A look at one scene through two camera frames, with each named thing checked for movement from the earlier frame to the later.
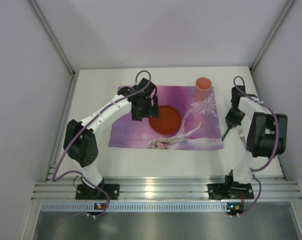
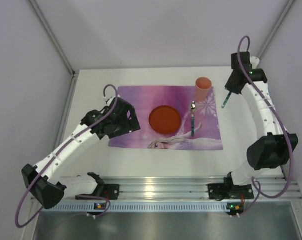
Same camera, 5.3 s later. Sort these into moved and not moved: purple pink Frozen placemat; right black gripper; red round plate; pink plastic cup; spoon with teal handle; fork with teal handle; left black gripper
Moved: fork with teal handle; left black gripper; right black gripper; spoon with teal handle
Not moved: red round plate; purple pink Frozen placemat; pink plastic cup
